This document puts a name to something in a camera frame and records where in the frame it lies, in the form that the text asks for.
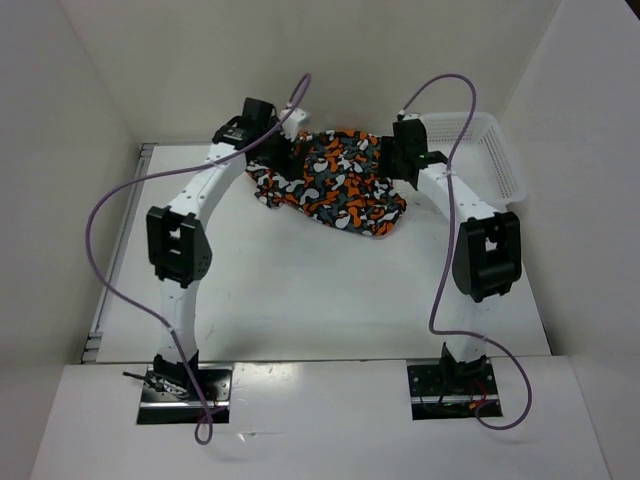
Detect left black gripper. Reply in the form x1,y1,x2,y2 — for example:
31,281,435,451
259,120,310,183

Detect orange camouflage shorts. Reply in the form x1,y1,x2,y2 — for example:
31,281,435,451
246,130,407,237

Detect purple cable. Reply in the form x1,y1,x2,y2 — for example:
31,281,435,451
85,73,314,446
399,73,534,431

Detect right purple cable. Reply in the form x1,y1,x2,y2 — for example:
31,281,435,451
399,73,534,431

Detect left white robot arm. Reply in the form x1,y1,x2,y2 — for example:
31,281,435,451
146,98,309,400

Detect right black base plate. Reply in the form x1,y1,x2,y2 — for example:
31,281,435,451
406,360,503,421

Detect aluminium table edge rail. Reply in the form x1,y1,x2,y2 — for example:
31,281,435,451
80,143,157,364

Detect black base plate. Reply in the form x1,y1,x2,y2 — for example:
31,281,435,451
136,363,236,426
406,360,503,421

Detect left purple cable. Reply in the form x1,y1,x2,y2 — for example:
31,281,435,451
85,73,314,446

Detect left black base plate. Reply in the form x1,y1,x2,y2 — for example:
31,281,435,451
136,363,236,426

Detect white plastic basket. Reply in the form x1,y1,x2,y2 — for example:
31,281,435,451
422,112,527,209

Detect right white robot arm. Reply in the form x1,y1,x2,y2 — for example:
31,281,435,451
380,112,522,393

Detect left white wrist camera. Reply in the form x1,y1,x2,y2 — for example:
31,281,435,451
278,108,310,142

